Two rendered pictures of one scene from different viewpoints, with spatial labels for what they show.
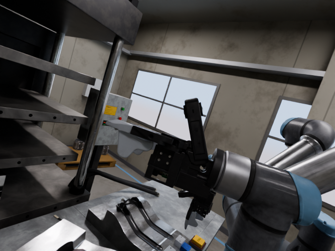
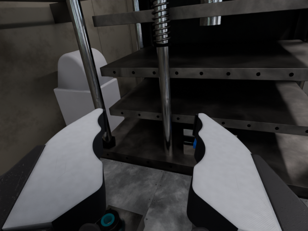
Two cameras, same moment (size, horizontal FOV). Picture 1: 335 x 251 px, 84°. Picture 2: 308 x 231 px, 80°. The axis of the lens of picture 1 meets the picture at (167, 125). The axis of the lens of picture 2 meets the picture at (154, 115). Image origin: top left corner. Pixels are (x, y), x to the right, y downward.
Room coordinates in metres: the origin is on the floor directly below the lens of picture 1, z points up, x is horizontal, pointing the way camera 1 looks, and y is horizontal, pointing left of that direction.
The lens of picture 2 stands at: (0.35, -0.02, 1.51)
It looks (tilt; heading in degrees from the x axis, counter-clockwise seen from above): 28 degrees down; 83
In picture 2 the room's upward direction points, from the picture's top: 6 degrees counter-clockwise
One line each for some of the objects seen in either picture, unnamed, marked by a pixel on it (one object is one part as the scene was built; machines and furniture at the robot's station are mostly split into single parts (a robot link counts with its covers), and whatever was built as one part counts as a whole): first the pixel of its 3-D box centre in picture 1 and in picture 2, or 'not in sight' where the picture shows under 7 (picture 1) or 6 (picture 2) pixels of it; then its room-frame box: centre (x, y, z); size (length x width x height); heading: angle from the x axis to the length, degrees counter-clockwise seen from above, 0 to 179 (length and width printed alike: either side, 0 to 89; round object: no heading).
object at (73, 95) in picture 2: not in sight; (90, 99); (-0.18, 2.37, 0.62); 0.67 x 0.55 x 1.24; 144
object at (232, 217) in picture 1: (250, 236); not in sight; (0.32, -0.21, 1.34); 0.11 x 0.08 x 0.11; 170
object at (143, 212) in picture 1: (141, 219); not in sight; (0.90, -0.02, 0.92); 0.35 x 0.16 x 0.09; 60
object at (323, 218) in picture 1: (317, 227); not in sight; (0.80, -0.78, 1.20); 0.13 x 0.12 x 0.14; 10
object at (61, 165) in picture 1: (82, 152); not in sight; (3.43, 1.39, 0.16); 1.13 x 0.79 x 0.32; 144
